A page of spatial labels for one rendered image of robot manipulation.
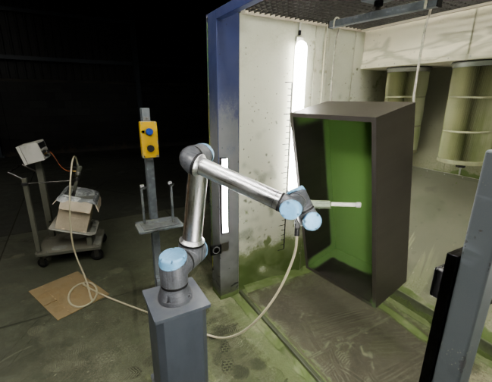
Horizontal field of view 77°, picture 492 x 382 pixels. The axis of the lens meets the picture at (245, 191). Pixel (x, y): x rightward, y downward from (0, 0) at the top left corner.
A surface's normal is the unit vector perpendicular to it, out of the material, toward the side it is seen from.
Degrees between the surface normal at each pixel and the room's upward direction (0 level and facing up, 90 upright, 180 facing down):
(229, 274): 90
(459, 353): 90
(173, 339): 90
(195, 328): 90
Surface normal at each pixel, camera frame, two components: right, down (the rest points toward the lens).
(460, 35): -0.87, 0.14
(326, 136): 0.57, 0.24
